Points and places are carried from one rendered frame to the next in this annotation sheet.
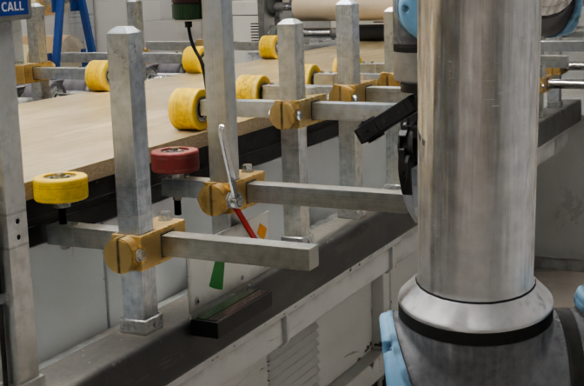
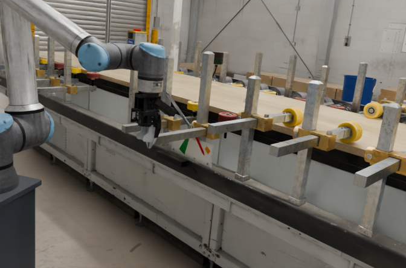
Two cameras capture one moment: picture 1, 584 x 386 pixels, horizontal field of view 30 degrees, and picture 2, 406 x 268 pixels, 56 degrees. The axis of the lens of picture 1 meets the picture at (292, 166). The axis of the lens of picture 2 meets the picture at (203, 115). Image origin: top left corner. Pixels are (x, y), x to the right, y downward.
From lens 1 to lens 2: 2.60 m
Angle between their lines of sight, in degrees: 104
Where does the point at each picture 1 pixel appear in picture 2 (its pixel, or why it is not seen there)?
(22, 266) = (130, 101)
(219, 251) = not seen: hidden behind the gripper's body
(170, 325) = (162, 146)
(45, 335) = not seen: hidden behind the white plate
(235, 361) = (200, 191)
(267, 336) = (219, 199)
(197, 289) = (174, 145)
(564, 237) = not seen: outside the picture
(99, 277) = (216, 146)
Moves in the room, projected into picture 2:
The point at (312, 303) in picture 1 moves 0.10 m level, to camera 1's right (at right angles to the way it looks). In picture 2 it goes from (253, 215) to (248, 227)
